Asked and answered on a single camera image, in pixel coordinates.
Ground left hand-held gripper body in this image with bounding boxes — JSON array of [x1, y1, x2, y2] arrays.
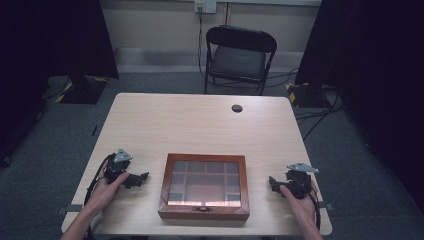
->
[[103, 148, 142, 190]]

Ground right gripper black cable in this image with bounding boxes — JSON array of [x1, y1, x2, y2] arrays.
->
[[308, 191, 322, 232]]

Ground person's right hand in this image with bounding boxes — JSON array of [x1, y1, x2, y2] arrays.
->
[[279, 182, 319, 224]]

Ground black and yellow stand base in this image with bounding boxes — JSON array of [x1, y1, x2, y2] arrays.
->
[[285, 81, 331, 109]]

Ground black folding chair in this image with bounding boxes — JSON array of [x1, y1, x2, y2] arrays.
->
[[203, 25, 278, 97]]

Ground black floor cables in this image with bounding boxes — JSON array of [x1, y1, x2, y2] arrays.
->
[[294, 93, 346, 142]]

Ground black curtain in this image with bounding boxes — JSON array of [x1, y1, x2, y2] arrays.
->
[[294, 0, 424, 204], [0, 0, 120, 168]]

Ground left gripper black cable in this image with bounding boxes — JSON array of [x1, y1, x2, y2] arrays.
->
[[83, 153, 116, 240]]

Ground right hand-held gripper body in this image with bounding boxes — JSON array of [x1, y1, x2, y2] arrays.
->
[[272, 162, 320, 200]]

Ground person's left hand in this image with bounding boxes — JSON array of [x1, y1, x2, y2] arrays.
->
[[85, 160, 130, 214]]

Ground black power cable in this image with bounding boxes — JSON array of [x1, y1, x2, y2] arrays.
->
[[197, 7, 208, 80]]

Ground wooden box with glass lid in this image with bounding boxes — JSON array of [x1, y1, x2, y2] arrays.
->
[[157, 153, 251, 222]]

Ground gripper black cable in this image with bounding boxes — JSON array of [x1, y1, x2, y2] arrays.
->
[[308, 191, 322, 232], [83, 153, 116, 240]]

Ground white wall socket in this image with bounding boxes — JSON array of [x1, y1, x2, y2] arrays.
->
[[194, 0, 218, 14]]

